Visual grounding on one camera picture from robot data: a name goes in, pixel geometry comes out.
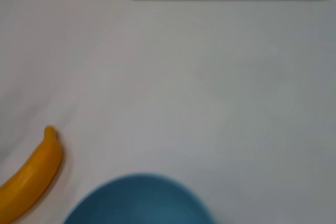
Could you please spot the blue bowl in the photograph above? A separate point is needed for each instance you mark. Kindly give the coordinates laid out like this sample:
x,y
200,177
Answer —
x,y
141,203

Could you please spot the yellow banana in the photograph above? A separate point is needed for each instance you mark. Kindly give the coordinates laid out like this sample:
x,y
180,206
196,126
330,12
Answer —
x,y
34,166

